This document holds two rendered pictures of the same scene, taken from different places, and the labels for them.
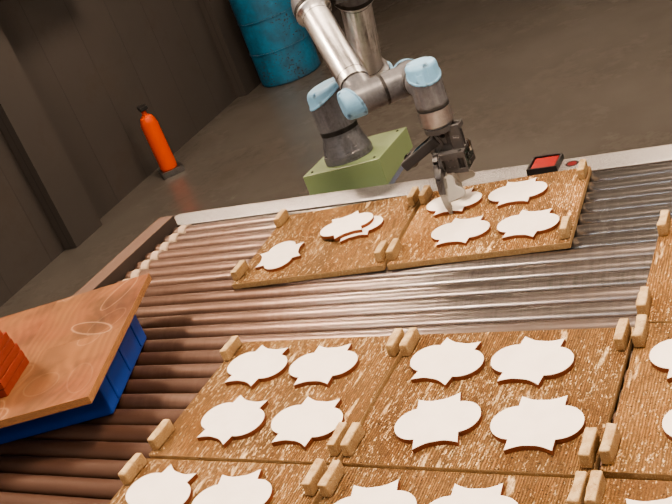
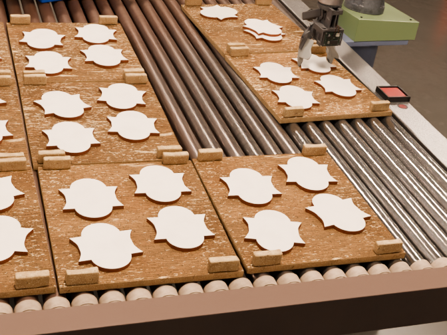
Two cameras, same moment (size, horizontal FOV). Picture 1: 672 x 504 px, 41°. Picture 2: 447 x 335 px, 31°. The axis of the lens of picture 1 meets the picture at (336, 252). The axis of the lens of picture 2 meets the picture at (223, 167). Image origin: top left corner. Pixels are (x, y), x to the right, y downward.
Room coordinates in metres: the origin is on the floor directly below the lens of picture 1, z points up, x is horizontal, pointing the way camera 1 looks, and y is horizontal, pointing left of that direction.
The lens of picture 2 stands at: (-0.03, -1.38, 1.88)
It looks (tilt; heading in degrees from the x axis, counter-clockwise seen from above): 31 degrees down; 34
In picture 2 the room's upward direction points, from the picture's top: 9 degrees clockwise
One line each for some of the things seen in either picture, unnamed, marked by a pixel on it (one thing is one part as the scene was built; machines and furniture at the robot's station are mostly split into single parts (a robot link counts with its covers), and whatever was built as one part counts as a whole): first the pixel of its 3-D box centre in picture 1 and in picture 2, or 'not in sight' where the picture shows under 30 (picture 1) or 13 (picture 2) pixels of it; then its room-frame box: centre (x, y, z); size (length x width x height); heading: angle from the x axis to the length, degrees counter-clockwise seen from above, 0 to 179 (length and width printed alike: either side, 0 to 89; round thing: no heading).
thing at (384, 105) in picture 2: (582, 168); (379, 106); (1.87, -0.60, 0.95); 0.06 x 0.02 x 0.03; 149
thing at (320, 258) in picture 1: (330, 240); (249, 28); (2.07, 0.00, 0.93); 0.41 x 0.35 x 0.02; 60
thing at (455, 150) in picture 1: (448, 147); (326, 23); (1.96, -0.33, 1.08); 0.09 x 0.08 x 0.12; 59
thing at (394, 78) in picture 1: (406, 79); not in sight; (2.06, -0.30, 1.24); 0.11 x 0.11 x 0.08; 5
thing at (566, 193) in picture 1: (491, 217); (304, 84); (1.85, -0.36, 0.93); 0.41 x 0.35 x 0.02; 59
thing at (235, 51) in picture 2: (393, 249); (239, 51); (1.84, -0.12, 0.95); 0.06 x 0.02 x 0.03; 149
